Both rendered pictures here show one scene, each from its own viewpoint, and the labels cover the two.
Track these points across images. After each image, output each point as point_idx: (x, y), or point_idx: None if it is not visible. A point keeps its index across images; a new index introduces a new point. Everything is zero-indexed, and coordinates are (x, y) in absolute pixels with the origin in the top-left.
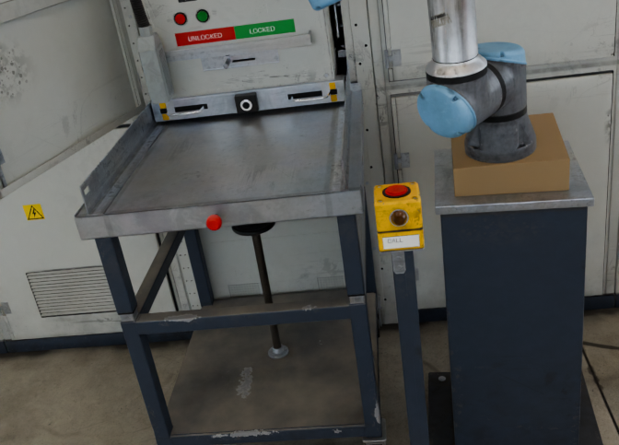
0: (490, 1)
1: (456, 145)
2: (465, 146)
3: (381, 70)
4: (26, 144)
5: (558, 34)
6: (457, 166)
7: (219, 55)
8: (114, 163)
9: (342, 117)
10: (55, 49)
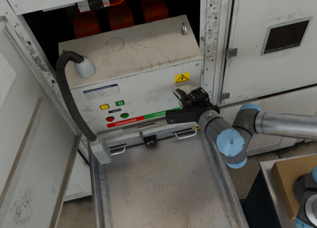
0: (284, 67)
1: (287, 188)
2: (296, 197)
3: (216, 98)
4: (42, 226)
5: (312, 74)
6: (295, 213)
7: (137, 132)
8: (101, 226)
9: (208, 148)
10: (37, 163)
